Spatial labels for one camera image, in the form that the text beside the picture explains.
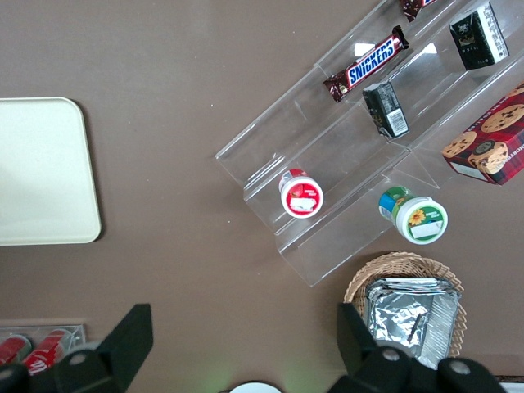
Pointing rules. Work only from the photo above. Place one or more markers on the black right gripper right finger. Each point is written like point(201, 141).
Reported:
point(360, 352)

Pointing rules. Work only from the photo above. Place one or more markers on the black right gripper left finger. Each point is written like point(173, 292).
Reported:
point(118, 344)

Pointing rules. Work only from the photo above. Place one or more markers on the aluminium foil tray stack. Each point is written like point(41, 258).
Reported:
point(405, 319)

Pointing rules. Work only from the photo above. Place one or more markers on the light tan wicker basket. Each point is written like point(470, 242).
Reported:
point(393, 264)

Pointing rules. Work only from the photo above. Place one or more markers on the cream rectangular plastic tray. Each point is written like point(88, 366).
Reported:
point(41, 172)

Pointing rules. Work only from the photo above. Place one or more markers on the clear acrylic can holder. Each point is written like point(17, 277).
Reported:
point(79, 333)

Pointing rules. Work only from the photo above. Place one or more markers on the red cola can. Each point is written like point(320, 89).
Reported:
point(12, 348)
point(45, 352)

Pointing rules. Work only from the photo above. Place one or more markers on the green lidded sunflower jar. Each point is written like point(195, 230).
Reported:
point(419, 217)

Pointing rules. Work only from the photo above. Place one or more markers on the red lidded jar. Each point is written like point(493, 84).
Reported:
point(302, 198)

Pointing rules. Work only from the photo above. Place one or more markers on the clear acrylic stepped riser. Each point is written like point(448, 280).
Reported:
point(430, 82)
point(348, 163)

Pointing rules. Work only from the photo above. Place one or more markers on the small black barcode carton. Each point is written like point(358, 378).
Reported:
point(387, 108)

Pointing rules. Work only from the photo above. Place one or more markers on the red tartan cookie box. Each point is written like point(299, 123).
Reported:
point(495, 143)

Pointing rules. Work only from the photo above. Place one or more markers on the Snickers chocolate bar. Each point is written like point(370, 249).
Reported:
point(368, 65)

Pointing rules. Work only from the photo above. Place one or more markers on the tall black white carton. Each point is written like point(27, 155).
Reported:
point(477, 37)

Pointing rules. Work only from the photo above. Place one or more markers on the brown wrapped chocolate bar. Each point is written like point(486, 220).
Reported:
point(411, 7)

